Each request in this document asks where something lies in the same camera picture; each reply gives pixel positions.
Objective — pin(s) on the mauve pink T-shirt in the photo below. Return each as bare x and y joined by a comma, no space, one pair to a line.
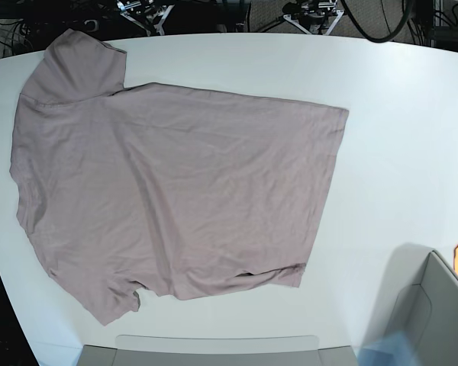
181,191

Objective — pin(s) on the grey tray bottom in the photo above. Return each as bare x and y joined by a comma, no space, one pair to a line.
144,350

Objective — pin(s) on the grey bin right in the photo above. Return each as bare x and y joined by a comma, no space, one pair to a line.
427,313

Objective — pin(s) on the blue translucent object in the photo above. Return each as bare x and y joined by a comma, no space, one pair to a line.
393,350

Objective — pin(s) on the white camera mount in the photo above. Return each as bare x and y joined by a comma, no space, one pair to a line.
150,16
312,16

